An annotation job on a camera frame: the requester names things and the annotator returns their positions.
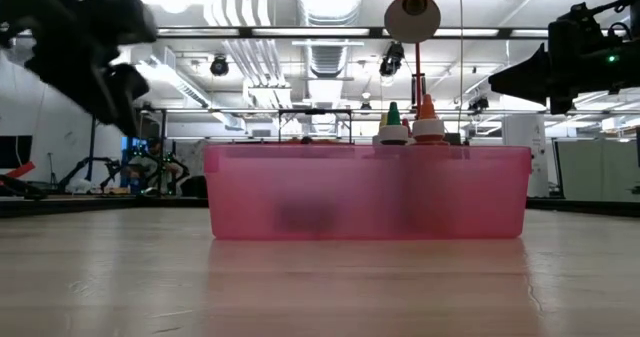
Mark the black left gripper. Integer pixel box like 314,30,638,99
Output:
24,0,159,139

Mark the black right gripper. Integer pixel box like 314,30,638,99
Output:
487,3,622,117

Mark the red-orange large food coloring bottle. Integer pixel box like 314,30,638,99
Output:
409,93,450,147

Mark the green large food coloring bottle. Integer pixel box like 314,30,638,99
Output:
377,101,411,147

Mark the black ceiling spotlight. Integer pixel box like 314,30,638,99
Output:
378,41,405,78
467,94,490,113
209,55,230,78

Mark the person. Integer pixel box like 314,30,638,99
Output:
128,137,176,193

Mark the white round pillar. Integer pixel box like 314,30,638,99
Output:
501,111,550,199

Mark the grey partition panel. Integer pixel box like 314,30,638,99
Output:
552,136,640,202

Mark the red object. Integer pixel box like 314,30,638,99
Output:
0,160,37,181

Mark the red desk lamp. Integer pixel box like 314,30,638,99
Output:
383,0,443,121

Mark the pink translucent plastic bin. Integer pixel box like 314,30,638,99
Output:
203,144,533,241

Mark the black wall screen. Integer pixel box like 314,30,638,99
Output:
0,135,34,171

